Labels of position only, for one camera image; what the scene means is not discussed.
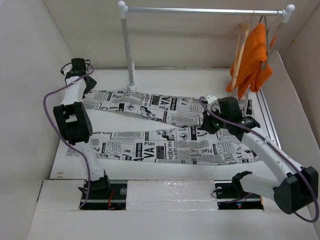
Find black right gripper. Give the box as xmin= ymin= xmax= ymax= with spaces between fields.
xmin=201 ymin=106 xmax=230 ymax=134

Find newspaper print trousers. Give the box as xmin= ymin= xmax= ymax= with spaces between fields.
xmin=83 ymin=90 xmax=258 ymax=166

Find wooden clothes hanger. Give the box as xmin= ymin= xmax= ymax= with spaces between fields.
xmin=231 ymin=22 xmax=250 ymax=91

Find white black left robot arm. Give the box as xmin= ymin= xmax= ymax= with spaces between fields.
xmin=53 ymin=58 xmax=112 ymax=200

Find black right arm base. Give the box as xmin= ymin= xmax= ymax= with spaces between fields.
xmin=211 ymin=181 xmax=264 ymax=210

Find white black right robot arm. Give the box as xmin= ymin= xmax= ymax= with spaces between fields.
xmin=199 ymin=95 xmax=320 ymax=223

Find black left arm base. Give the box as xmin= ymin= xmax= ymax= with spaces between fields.
xmin=79 ymin=180 xmax=128 ymax=211

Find orange cloth on hanger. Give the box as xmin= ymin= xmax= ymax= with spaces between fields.
xmin=234 ymin=23 xmax=272 ymax=100

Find white metal clothes rack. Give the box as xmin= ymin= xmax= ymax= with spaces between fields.
xmin=117 ymin=0 xmax=296 ymax=101

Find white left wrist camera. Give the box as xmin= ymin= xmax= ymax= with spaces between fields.
xmin=60 ymin=64 xmax=72 ymax=76

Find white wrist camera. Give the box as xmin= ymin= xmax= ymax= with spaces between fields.
xmin=60 ymin=64 xmax=72 ymax=76
xmin=202 ymin=94 xmax=219 ymax=105

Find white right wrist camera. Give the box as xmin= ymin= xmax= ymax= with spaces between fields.
xmin=202 ymin=94 xmax=219 ymax=105

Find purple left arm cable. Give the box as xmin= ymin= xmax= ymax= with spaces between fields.
xmin=42 ymin=62 xmax=95 ymax=208

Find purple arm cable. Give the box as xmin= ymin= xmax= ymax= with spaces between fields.
xmin=42 ymin=62 xmax=95 ymax=208
xmin=199 ymin=97 xmax=320 ymax=223

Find aluminium side rail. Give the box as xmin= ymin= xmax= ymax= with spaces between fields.
xmin=256 ymin=90 xmax=281 ymax=149

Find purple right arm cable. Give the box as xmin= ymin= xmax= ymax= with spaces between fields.
xmin=199 ymin=97 xmax=320 ymax=223

